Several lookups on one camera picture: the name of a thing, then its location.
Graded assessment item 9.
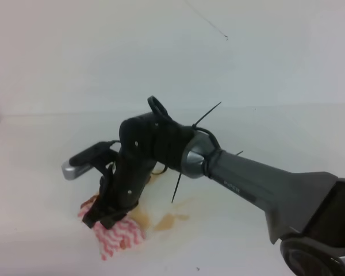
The black cable tie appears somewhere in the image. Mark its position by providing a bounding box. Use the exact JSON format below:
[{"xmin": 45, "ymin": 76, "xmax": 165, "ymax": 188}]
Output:
[
  {"xmin": 171, "ymin": 150, "xmax": 244, "ymax": 203},
  {"xmin": 192, "ymin": 102, "xmax": 221, "ymax": 128}
]

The black lower cable tie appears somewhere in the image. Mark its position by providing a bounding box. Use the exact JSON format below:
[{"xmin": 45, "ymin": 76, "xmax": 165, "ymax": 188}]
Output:
[{"xmin": 171, "ymin": 150, "xmax": 244, "ymax": 203}]

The red white striped rag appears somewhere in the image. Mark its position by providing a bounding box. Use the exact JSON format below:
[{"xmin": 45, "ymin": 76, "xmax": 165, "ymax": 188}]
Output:
[{"xmin": 92, "ymin": 207, "xmax": 150, "ymax": 260}]

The brown coffee stain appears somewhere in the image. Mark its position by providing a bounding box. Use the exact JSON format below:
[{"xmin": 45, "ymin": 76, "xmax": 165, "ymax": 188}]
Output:
[{"xmin": 89, "ymin": 169, "xmax": 198, "ymax": 232}]

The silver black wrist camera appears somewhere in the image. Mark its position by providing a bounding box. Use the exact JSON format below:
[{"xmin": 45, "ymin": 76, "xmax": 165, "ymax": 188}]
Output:
[{"xmin": 62, "ymin": 140, "xmax": 120, "ymax": 181}]

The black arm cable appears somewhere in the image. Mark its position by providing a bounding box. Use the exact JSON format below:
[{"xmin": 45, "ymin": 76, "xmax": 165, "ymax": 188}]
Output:
[{"xmin": 147, "ymin": 95, "xmax": 222, "ymax": 176}]

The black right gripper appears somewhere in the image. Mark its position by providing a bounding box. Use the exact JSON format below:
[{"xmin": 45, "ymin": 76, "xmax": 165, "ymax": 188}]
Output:
[{"xmin": 82, "ymin": 150, "xmax": 156, "ymax": 229}]

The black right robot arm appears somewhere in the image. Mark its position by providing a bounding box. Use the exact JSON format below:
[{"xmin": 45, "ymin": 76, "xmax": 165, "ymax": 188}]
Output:
[{"xmin": 83, "ymin": 113, "xmax": 345, "ymax": 275}]

